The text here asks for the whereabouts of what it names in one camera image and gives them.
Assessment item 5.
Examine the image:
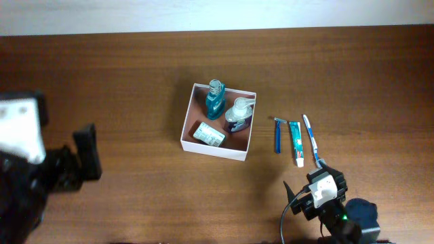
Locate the blue white toothbrush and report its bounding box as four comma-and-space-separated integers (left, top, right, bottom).
302, 114, 321, 168

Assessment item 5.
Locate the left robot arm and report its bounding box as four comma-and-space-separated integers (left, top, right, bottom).
1, 91, 102, 243

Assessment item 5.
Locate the teal mouthwash bottle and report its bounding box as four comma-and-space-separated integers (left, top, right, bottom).
205, 79, 226, 120

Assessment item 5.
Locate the green white soap bar box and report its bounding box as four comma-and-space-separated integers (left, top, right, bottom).
193, 122, 226, 147

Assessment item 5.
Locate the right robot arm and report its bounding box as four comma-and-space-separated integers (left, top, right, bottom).
279, 159, 380, 244

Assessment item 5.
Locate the blue disposable razor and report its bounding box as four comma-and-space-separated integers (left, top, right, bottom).
274, 117, 288, 154

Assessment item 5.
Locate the teal toothpaste tube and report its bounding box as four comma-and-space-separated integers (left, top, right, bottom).
289, 121, 304, 167

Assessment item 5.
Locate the white open cardboard box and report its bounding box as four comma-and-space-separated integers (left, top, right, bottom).
180, 83, 254, 161

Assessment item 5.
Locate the dark blue pump soap bottle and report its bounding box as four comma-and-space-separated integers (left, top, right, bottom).
224, 97, 256, 133

